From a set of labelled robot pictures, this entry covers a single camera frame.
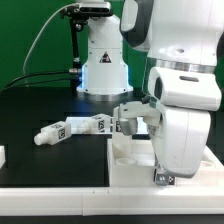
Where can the white left fence wall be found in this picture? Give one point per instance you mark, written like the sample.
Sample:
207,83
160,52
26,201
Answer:
2,156

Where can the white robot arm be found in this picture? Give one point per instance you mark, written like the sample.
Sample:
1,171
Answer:
175,34

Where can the white front fence wall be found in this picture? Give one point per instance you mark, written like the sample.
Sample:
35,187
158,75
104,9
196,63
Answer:
111,201

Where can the white sheet with markers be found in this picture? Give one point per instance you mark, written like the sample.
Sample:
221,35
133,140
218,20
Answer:
76,121

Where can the black camera on stand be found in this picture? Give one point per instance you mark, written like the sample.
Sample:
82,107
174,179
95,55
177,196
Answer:
90,9

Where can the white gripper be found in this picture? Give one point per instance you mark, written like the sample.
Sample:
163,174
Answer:
178,120

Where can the white fence wall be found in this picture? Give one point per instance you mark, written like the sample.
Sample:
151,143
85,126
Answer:
111,201
2,156

